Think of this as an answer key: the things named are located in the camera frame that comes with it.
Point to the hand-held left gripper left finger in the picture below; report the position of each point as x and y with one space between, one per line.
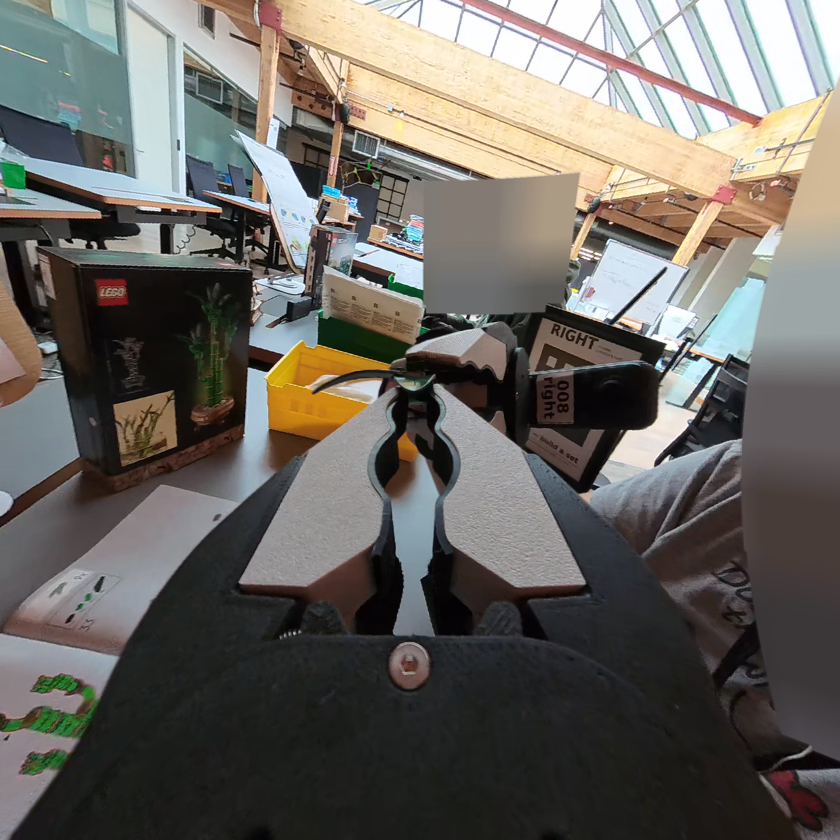
315 525

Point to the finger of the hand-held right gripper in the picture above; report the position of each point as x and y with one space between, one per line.
495 403
459 351

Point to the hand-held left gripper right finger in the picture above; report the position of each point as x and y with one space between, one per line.
505 525

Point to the green lego leaf assembly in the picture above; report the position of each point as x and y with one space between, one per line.
413 384

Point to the dark cardboard set box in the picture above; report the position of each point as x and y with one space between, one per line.
334 249

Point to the lego instruction booklet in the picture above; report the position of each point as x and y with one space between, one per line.
131 544

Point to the black lego set box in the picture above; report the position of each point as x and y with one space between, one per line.
151 354

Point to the black framed marker sign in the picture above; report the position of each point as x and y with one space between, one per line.
590 341

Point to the white leaflet stack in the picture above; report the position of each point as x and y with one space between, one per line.
374 305

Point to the black mesh chair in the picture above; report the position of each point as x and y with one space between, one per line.
715 407

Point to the green plastic bin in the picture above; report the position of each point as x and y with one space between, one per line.
354 341

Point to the whiteboard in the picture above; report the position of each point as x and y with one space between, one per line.
636 282

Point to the white plastic bag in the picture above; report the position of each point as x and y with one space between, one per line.
344 387

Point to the yellow plastic bin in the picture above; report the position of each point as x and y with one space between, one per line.
295 394

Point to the person in grey shirt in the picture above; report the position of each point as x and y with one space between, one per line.
676 525

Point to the small black device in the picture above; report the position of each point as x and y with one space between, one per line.
298 308

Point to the tilted board with white sheet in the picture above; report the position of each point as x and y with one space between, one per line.
275 190

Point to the black office chair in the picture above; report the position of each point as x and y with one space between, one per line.
210 197

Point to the grey background desk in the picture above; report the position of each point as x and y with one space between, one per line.
118 187

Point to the small green container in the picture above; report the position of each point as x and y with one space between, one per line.
12 174

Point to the black desk monitor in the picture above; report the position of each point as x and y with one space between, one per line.
39 141

